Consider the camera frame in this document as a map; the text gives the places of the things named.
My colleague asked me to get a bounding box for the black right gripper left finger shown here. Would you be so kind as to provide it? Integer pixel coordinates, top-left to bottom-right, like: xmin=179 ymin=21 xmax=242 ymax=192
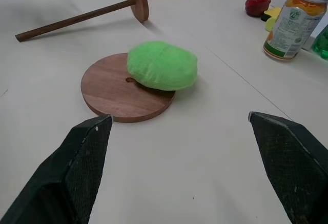
xmin=0 ymin=114 xmax=114 ymax=224

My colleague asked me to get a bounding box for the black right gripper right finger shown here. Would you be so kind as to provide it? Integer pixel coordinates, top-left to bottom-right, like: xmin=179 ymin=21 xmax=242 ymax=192
xmin=248 ymin=111 xmax=328 ymax=224

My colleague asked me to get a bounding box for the round wooden disc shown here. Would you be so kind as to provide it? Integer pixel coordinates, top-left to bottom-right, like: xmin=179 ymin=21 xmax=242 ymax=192
xmin=80 ymin=52 xmax=176 ymax=124

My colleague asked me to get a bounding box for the green plush toy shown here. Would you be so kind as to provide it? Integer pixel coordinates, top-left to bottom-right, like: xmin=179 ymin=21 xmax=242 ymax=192
xmin=127 ymin=40 xmax=198 ymax=91

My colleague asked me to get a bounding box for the wooden rod with disc base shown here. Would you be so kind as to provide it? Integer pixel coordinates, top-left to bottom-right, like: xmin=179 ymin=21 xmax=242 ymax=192
xmin=15 ymin=0 xmax=150 ymax=43

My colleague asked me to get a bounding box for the green plastic bottle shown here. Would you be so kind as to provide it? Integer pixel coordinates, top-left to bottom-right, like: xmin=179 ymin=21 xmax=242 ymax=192
xmin=311 ymin=24 xmax=328 ymax=61

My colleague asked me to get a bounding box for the orange juice drink can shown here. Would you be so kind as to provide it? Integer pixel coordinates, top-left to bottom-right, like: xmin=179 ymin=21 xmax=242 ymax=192
xmin=263 ymin=0 xmax=328 ymax=61

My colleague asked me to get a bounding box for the yellow toy piece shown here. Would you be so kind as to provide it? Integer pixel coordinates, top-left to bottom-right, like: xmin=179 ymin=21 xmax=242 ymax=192
xmin=260 ymin=6 xmax=282 ymax=32

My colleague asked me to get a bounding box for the dark red toy fruit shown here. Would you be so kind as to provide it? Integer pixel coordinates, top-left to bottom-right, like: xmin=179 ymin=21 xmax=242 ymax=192
xmin=244 ymin=0 xmax=271 ymax=17

